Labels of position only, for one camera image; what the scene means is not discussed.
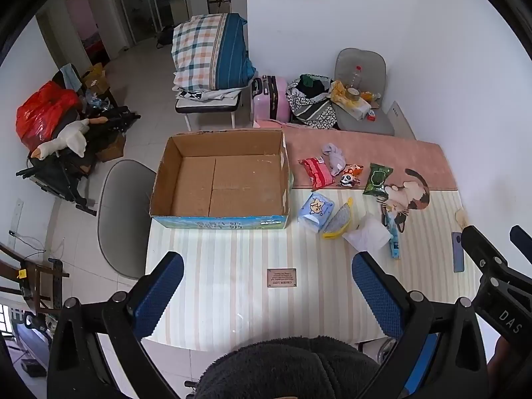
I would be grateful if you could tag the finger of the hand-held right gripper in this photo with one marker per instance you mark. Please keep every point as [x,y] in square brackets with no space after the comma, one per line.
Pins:
[486,253]
[523,243]

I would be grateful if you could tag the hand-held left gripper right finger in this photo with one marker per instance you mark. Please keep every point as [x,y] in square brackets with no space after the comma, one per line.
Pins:
[376,295]

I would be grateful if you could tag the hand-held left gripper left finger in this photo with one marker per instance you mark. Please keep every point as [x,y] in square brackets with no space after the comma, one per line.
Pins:
[160,295]

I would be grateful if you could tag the blue tube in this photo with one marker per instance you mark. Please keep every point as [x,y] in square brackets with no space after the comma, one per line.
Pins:
[394,243]

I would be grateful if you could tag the white plastic bag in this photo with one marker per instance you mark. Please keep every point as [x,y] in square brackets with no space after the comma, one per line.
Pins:
[370,235]

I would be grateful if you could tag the yellow mesh pouch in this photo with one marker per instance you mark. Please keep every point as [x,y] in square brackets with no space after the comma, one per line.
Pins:
[338,220]

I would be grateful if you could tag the blue tissue packet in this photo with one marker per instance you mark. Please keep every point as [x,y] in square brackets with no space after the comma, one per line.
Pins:
[316,211]

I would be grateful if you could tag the green wet wipes pack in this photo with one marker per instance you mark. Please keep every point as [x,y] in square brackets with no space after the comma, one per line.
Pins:
[377,178]

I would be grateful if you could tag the orange panda snack packet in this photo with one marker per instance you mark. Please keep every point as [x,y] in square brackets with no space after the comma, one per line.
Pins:
[349,176]

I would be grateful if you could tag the red packet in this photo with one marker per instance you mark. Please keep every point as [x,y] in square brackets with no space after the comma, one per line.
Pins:
[318,172]

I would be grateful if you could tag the lilac grey sock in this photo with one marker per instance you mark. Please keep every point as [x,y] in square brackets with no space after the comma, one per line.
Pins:
[336,158]

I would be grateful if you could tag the person's right forearm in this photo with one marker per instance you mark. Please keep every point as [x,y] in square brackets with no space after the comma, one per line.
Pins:
[498,357]

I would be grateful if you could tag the blue phone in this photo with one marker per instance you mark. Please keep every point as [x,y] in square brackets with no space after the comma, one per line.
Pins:
[458,253]

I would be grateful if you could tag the grey round chair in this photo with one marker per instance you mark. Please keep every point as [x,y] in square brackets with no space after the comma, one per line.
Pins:
[124,216]

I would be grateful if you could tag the person's dark fuzzy clothing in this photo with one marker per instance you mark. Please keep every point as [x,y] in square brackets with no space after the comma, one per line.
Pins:
[286,370]

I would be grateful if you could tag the dark wooden chair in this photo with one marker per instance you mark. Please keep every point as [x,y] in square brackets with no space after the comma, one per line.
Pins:
[37,278]

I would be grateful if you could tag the small brown cardboard box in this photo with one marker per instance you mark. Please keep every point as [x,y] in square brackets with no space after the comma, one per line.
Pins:
[112,149]

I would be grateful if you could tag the black stroller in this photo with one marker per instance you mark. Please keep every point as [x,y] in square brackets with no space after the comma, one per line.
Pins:
[62,174]

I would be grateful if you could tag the white panel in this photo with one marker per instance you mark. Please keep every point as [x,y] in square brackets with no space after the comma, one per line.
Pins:
[401,120]

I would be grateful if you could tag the white goose plush toy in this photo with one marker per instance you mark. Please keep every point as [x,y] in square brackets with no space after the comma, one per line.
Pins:
[70,137]

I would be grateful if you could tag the patterned tote bag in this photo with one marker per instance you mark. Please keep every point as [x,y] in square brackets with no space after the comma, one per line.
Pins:
[316,112]

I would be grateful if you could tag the white stool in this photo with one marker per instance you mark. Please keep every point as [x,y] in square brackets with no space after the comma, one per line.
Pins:
[208,106]

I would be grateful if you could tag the tape roll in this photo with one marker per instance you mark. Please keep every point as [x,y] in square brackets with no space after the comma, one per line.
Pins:
[353,94]

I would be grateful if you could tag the yellow plastic bag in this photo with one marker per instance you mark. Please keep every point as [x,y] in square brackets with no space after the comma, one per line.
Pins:
[338,90]

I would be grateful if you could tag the clear plastic bottle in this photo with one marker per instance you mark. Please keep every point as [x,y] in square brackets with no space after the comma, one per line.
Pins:
[355,79]

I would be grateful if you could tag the pink suitcase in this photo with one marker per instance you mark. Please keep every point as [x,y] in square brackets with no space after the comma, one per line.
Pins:
[280,99]

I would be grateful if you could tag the red plastic bag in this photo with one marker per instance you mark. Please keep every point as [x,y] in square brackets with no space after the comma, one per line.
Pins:
[41,112]

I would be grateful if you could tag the cardboard box with yellow tape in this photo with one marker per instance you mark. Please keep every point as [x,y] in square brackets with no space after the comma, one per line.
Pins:
[95,79]

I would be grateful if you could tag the grey padded chair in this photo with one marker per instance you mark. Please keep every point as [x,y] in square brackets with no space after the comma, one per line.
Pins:
[365,60]

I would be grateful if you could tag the light blue cloth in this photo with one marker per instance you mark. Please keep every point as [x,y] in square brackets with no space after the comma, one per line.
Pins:
[71,77]

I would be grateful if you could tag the plaid bedding bundle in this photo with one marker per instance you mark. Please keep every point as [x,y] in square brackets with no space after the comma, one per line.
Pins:
[199,45]

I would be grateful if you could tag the black bag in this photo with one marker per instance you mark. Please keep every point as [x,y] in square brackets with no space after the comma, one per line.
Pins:
[165,36]

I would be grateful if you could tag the white cabinet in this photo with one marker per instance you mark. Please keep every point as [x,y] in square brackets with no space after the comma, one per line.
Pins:
[239,0]

